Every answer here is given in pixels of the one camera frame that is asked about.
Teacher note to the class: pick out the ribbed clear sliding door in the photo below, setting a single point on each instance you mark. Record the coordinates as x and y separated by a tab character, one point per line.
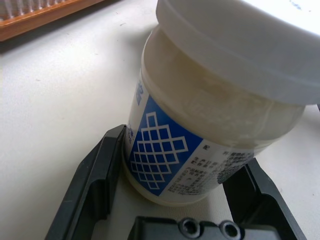
30	6

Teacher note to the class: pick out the white jar blue grid label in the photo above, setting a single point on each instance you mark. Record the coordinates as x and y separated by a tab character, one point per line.
180	100

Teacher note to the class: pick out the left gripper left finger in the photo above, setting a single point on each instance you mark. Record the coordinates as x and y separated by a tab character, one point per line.
92	175

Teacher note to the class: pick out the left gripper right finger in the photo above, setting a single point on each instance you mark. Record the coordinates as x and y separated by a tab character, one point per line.
265	207

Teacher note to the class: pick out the wooden cabinet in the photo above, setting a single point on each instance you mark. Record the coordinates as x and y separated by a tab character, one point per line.
37	23

